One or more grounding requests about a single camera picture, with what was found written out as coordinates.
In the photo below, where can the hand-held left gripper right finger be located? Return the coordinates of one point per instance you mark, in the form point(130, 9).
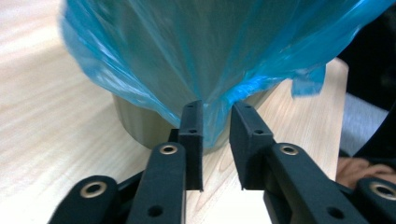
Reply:
point(249, 149)

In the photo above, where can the blue plastic bag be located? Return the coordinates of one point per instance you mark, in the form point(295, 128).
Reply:
point(193, 49)

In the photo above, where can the green ribbed plastic bin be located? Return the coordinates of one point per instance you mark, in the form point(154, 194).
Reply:
point(140, 124)

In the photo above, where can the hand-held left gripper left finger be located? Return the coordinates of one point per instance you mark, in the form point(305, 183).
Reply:
point(191, 146)

